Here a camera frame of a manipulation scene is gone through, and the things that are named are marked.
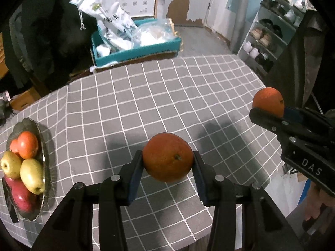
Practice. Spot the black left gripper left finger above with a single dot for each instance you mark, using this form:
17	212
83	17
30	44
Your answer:
70	227

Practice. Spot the grey checkered tablecloth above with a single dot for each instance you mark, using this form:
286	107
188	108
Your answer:
94	126

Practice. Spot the black hanging coat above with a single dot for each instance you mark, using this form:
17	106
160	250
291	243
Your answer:
45	41

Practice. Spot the white printed rice bag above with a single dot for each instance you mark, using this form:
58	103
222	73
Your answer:
114	25

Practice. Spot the teal cardboard box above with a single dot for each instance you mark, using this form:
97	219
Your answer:
103	54

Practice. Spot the large orange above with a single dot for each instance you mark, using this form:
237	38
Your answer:
270	100

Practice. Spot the small orange back right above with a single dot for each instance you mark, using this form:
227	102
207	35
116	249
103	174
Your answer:
14	147

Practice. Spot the dark glass fruit bowl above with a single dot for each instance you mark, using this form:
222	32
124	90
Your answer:
30	125

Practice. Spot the red apple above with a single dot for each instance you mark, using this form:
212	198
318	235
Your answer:
24	200

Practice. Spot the grey shoe rack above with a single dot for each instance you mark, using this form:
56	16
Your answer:
273	27

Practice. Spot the small orange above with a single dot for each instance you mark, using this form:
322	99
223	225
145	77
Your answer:
14	147
167	157
27	145

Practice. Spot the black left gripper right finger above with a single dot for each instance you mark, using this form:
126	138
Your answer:
264	227

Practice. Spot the white door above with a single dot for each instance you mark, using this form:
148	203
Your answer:
226	18

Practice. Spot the clear plastic bag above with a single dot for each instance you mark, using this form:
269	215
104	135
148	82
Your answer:
154	32

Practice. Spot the yellow-green pear back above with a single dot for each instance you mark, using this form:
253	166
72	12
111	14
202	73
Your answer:
11	165

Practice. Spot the wooden drawer box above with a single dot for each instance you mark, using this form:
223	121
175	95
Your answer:
25	99

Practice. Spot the person's right hand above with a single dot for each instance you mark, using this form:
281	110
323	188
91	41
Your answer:
316	197

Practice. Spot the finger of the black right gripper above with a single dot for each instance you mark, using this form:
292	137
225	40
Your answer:
282	128
306	117

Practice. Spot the white patterned storage box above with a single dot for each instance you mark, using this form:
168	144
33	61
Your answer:
138	8

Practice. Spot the small orange front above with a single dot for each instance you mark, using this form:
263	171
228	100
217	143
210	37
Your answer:
167	157

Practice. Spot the small orange back left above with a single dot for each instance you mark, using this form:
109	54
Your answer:
27	145

